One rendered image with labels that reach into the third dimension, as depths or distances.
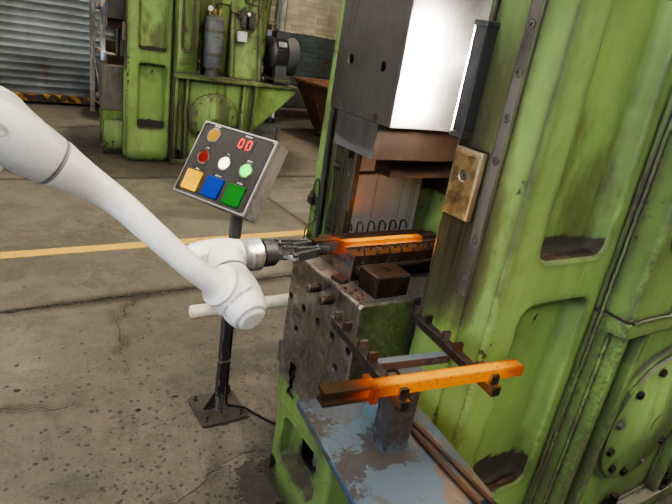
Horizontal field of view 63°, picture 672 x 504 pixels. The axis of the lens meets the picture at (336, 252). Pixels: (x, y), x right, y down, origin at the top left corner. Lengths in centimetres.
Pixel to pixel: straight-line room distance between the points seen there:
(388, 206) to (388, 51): 64
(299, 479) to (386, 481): 82
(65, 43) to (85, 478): 758
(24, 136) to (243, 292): 53
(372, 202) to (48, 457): 148
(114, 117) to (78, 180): 528
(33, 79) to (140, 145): 321
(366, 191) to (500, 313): 67
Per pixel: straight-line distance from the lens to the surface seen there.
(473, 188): 138
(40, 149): 115
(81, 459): 233
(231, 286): 127
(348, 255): 159
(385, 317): 153
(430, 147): 160
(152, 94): 626
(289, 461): 208
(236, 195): 189
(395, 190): 192
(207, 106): 625
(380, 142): 148
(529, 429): 191
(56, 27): 917
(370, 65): 152
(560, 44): 130
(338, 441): 130
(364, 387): 99
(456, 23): 151
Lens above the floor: 156
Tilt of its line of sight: 21 degrees down
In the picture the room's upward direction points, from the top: 9 degrees clockwise
